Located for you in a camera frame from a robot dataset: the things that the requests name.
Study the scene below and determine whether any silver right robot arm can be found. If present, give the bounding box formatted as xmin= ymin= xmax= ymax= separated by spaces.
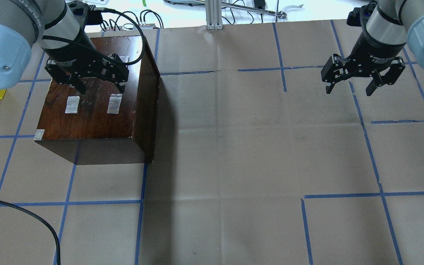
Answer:
xmin=321 ymin=0 xmax=424 ymax=96

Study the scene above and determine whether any aluminium frame post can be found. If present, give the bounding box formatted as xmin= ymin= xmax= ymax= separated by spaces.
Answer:
xmin=205 ymin=0 xmax=223 ymax=30

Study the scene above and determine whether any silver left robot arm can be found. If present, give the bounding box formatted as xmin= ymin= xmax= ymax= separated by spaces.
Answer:
xmin=0 ymin=0 xmax=129 ymax=94

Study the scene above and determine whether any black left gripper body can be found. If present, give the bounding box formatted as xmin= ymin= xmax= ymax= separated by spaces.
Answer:
xmin=45 ymin=55 xmax=129 ymax=86

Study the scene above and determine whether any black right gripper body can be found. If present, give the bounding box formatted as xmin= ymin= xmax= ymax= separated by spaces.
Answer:
xmin=321 ymin=48 xmax=405 ymax=86

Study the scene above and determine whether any brown paper table mat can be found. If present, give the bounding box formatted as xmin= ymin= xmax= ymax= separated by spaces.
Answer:
xmin=0 ymin=20 xmax=424 ymax=265

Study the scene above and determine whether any dark wooden drawer box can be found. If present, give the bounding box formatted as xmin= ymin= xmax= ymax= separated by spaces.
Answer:
xmin=34 ymin=44 xmax=160 ymax=165

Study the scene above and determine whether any black braided cable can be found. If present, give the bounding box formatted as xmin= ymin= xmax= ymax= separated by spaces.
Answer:
xmin=0 ymin=195 xmax=61 ymax=265

